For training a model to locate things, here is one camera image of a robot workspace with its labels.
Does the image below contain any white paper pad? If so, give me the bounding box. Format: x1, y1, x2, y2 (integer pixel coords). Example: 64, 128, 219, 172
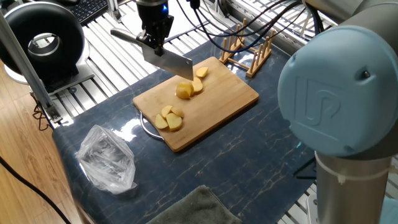
120, 0, 203, 50

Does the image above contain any black ring-shaped device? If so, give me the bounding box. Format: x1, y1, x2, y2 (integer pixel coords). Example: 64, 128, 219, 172
0, 1, 96, 96

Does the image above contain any tangled black cable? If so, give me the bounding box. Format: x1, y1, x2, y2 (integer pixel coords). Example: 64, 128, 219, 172
32, 93, 53, 131

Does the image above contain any black floor cable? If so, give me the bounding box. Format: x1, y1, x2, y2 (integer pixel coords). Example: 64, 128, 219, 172
0, 155, 72, 224

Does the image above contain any perforated aluminium plate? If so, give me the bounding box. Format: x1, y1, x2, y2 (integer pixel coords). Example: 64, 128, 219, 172
306, 194, 318, 224

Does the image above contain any wooden peg rack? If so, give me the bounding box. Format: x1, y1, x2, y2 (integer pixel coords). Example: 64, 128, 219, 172
218, 17, 277, 78

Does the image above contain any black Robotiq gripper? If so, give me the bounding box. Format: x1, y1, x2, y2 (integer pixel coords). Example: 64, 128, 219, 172
136, 0, 175, 57

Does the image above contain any hanging black cable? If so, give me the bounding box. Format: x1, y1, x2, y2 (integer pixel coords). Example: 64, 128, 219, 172
294, 157, 317, 180

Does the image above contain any black gripper cable bundle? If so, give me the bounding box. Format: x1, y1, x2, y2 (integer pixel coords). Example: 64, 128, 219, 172
175, 0, 312, 54

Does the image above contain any steel cleaver knife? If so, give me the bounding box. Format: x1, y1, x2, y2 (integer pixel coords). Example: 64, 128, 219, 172
110, 27, 195, 81

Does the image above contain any grey-green towel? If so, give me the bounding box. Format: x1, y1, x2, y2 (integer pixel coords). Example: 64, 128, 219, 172
146, 185, 243, 224

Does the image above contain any slanted aluminium post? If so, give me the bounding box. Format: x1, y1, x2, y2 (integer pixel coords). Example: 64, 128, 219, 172
0, 12, 63, 124

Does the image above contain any wooden cutting board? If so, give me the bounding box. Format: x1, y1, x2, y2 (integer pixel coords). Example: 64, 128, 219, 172
132, 56, 260, 153

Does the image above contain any short aluminium post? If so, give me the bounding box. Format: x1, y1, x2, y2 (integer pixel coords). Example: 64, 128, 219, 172
107, 0, 123, 23

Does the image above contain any black keyboard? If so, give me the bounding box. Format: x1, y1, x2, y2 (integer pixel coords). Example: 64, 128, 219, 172
67, 0, 109, 25

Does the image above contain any dark blue marbled mat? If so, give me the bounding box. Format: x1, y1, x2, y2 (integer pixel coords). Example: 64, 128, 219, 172
52, 26, 317, 224

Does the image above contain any clear plastic bag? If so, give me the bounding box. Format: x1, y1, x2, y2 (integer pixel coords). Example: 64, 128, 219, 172
75, 124, 137, 195

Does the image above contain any potato half with skin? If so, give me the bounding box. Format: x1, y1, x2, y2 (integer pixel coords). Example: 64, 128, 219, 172
175, 81, 192, 100

